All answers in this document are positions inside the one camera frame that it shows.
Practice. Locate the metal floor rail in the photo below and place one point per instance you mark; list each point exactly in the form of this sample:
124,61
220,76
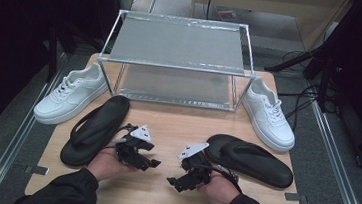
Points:
340,174
14,143

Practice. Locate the red labelled flat item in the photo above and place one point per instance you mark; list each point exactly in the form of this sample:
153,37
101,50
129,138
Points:
227,15

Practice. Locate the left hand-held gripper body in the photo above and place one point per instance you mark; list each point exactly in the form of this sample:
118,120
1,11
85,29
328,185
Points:
130,150

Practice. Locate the black slipper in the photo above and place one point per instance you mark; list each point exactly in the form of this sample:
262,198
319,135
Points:
253,162
99,127

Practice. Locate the metal frame shoe rack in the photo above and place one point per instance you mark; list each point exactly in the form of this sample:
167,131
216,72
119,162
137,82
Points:
178,41

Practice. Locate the person's right hand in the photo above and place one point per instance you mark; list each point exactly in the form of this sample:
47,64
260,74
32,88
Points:
222,189

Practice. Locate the white sneaker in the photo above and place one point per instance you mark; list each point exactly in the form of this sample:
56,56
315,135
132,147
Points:
69,98
271,120

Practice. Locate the black tripod stand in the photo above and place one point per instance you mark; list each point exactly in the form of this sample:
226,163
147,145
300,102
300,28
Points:
293,59

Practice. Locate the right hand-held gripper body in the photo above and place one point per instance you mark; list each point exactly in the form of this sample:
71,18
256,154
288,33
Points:
195,170

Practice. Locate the black stand post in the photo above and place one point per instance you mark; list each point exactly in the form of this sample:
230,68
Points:
51,59

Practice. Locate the person's left hand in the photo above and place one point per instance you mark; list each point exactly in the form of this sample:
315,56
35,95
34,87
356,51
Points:
106,165

